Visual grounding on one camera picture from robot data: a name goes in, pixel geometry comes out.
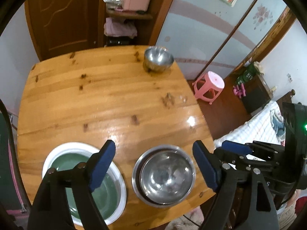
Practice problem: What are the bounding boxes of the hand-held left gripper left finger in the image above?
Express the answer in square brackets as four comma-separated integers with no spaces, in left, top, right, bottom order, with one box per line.
[27,139,116,230]

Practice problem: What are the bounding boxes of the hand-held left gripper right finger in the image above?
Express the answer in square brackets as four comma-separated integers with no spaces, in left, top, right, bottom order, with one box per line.
[192,140,280,230]

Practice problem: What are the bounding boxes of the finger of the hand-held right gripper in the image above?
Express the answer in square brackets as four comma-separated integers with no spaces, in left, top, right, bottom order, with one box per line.
[221,140,254,158]
[213,148,250,171]

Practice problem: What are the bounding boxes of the green ceramic plate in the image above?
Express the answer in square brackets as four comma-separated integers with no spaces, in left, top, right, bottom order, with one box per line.
[49,154,120,217]

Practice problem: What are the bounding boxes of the pink steel bowl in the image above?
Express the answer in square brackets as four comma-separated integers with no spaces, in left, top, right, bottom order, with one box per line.
[132,144,196,208]

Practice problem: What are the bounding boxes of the white floral plate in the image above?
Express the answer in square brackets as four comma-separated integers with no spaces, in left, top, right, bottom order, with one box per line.
[42,142,127,226]

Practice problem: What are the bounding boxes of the white-rimmed steel bowl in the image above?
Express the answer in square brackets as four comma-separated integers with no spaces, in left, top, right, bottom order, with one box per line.
[140,151,195,204]

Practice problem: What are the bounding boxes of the small steel bowl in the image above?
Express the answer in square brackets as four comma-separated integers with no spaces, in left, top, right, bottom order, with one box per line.
[143,47,174,73]

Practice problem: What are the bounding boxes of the white patterned blanket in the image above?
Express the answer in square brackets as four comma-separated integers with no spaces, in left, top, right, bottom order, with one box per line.
[213,101,287,149]

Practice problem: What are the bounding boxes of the dark wooden nightstand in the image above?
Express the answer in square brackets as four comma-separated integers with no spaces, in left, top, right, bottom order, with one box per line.
[230,73,274,114]

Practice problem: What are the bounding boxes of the pink dumbbells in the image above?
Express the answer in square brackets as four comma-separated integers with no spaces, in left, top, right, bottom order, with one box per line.
[232,84,245,98]

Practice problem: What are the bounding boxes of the pink plastic stool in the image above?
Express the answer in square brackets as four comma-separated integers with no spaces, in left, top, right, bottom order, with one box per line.
[192,71,225,105]

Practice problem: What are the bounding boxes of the pink-framed green chalkboard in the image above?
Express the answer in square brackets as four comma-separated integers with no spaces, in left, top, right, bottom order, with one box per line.
[0,111,27,212]

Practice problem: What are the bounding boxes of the frosted sliding door wardrobe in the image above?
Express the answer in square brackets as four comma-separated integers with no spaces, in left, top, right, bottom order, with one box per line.
[156,0,288,82]

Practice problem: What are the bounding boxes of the dark glazed jar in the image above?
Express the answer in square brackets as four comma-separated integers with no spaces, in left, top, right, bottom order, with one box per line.
[106,35,136,46]

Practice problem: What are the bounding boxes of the pink cloth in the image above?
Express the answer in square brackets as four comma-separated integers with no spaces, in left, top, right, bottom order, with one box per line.
[104,17,138,37]

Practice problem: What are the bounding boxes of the brown wooden door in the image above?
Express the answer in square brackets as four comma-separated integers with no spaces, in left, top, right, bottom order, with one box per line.
[24,0,106,61]

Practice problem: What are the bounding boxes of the brown wooden shelf unit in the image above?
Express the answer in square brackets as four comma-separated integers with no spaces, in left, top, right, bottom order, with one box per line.
[97,0,183,47]

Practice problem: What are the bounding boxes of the pink box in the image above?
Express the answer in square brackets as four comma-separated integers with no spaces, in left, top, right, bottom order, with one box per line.
[123,0,152,11]

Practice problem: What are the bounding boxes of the black cable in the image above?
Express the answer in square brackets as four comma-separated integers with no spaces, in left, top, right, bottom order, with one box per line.
[276,184,299,211]

